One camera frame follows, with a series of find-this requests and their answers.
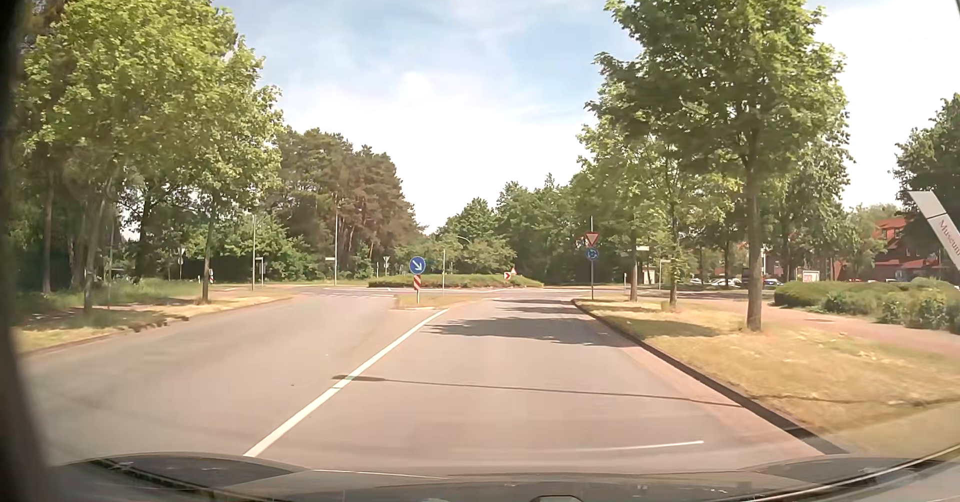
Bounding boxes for roundabout island with hedge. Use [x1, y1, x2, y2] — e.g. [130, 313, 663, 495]
[366, 273, 545, 290]

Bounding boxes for wood of tall trees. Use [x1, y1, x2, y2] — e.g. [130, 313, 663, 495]
[255, 128, 601, 285]

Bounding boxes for kerbed grass traffic island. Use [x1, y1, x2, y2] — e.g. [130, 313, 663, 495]
[393, 292, 481, 310]

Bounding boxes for give way roundabout sign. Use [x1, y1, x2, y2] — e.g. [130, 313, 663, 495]
[583, 215, 602, 301]

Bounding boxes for grey asphalt road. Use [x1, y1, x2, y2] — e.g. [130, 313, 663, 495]
[21, 284, 826, 477]

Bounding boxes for road markings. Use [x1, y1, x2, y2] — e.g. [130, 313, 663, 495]
[243, 289, 706, 458]

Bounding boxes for car's own bonnet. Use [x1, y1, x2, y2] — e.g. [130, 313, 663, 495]
[46, 445, 960, 502]

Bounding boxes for parked cars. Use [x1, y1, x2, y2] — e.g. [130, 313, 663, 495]
[686, 276, 783, 288]

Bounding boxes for row of trees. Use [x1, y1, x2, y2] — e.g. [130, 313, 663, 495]
[577, 0, 852, 333]
[15, 0, 286, 314]

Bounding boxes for dry grass verge with path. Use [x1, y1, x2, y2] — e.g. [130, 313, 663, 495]
[13, 280, 297, 354]

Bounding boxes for red paved cycle path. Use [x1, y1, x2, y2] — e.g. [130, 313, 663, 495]
[678, 298, 960, 359]

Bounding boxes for low green hedge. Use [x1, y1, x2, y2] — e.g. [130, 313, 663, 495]
[772, 277, 960, 335]

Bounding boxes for red brick building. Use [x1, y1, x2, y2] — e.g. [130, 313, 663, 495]
[832, 215, 954, 284]

